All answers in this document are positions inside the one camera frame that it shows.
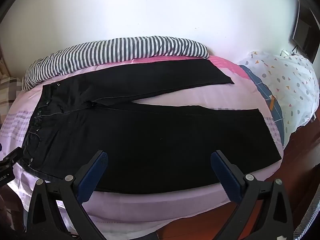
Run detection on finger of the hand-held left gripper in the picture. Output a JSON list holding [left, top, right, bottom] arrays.
[[0, 149, 23, 172]]

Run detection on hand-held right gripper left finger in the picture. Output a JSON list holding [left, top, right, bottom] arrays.
[[24, 150, 110, 240]]

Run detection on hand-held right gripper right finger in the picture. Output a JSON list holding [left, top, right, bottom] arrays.
[[210, 150, 295, 240]]

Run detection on black pants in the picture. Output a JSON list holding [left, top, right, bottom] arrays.
[[21, 57, 282, 195]]

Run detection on brown plaid pillow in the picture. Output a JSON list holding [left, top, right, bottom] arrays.
[[0, 76, 23, 120]]

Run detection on grey striped fabric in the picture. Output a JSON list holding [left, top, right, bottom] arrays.
[[293, 192, 320, 240]]

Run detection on blue checked cloth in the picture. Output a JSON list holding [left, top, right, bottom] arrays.
[[239, 65, 284, 145]]

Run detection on pink bed sheet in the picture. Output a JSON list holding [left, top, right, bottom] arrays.
[[0, 54, 285, 235]]

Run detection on white duvet with coloured shapes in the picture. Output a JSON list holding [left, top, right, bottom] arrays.
[[237, 51, 320, 147]]

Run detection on black white striped blanket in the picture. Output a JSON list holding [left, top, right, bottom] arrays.
[[22, 35, 209, 90]]

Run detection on black wall television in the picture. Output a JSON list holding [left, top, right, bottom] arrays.
[[291, 5, 318, 64]]

